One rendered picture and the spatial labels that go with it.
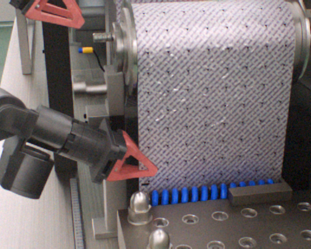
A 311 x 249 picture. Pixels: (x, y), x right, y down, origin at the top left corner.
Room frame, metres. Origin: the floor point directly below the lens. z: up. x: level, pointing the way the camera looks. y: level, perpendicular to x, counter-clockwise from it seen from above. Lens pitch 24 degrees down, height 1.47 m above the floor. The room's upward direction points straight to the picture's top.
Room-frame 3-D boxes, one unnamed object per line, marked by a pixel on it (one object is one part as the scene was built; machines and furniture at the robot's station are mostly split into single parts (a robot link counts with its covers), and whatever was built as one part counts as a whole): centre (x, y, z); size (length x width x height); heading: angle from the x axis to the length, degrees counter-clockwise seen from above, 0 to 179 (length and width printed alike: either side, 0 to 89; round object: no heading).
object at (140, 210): (0.65, 0.02, 1.05); 0.04 x 0.04 x 0.04
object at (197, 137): (0.74, -0.09, 1.11); 0.23 x 0.01 x 0.18; 101
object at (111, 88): (0.80, 0.09, 1.05); 0.06 x 0.05 x 0.31; 101
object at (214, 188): (0.72, -0.10, 1.03); 0.21 x 0.04 x 0.03; 101
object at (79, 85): (0.80, 0.12, 1.18); 0.04 x 0.02 x 0.04; 11
